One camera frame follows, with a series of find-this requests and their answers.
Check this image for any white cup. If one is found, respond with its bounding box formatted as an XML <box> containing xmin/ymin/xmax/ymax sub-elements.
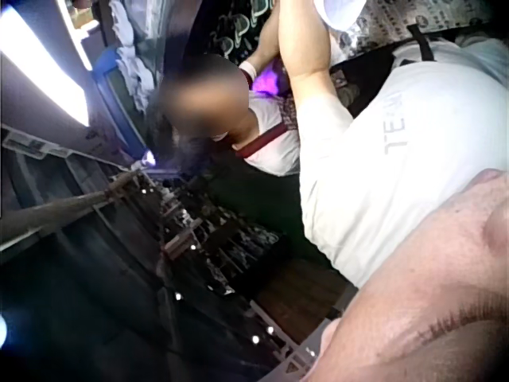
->
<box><xmin>316</xmin><ymin>0</ymin><xmax>369</xmax><ymax>31</ymax></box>

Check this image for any bright light strip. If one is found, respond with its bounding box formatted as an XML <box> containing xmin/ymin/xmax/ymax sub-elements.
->
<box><xmin>0</xmin><ymin>0</ymin><xmax>95</xmax><ymax>129</ymax></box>

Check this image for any grey printed fabric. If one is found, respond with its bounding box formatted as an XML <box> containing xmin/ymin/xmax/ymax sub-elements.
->
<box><xmin>328</xmin><ymin>0</ymin><xmax>509</xmax><ymax>67</ymax></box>

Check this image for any black fabric with pale shapes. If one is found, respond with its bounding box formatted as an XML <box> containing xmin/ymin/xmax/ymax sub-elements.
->
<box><xmin>185</xmin><ymin>0</ymin><xmax>279</xmax><ymax>68</ymax></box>

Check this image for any brown wooden board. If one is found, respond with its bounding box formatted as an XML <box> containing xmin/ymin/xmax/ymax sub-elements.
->
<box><xmin>254</xmin><ymin>257</ymin><xmax>359</xmax><ymax>344</ymax></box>

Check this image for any dark shelf of goods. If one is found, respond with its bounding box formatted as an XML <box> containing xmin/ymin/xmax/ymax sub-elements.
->
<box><xmin>157</xmin><ymin>174</ymin><xmax>288</xmax><ymax>298</ymax></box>

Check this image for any wooden pole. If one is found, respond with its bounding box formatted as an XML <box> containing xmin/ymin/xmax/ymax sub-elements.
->
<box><xmin>0</xmin><ymin>169</ymin><xmax>141</xmax><ymax>244</ymax></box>

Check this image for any blue frame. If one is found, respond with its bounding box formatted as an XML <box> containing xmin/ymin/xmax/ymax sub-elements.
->
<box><xmin>92</xmin><ymin>49</ymin><xmax>153</xmax><ymax>160</ymax></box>

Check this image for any pile of white cloths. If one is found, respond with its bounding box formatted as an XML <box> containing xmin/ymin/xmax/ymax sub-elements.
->
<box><xmin>107</xmin><ymin>0</ymin><xmax>161</xmax><ymax>113</ymax></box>

